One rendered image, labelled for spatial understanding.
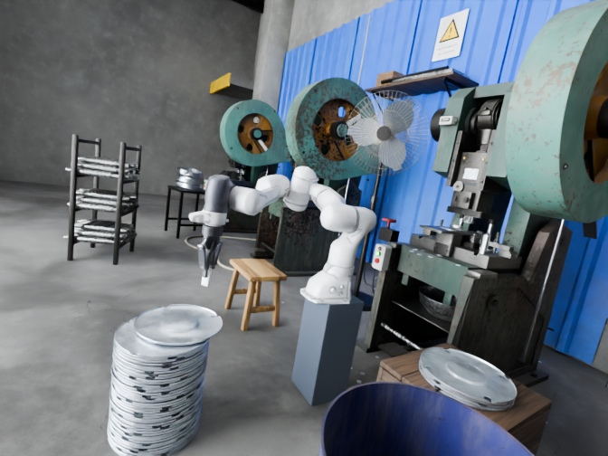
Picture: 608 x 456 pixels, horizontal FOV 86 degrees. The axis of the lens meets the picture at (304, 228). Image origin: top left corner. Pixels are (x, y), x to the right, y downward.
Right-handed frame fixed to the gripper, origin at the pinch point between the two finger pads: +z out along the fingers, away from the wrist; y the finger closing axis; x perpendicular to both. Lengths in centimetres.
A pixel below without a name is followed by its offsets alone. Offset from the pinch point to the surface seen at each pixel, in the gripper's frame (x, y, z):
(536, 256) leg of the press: -127, 91, -24
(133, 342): 2.4, -29.4, 15.0
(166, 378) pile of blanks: -10.5, -28.4, 22.6
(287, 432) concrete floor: -42, 2, 49
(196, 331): -8.8, -13.8, 13.9
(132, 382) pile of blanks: -2.4, -33.0, 24.5
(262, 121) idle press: 149, 288, -103
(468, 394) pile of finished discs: -94, 1, 10
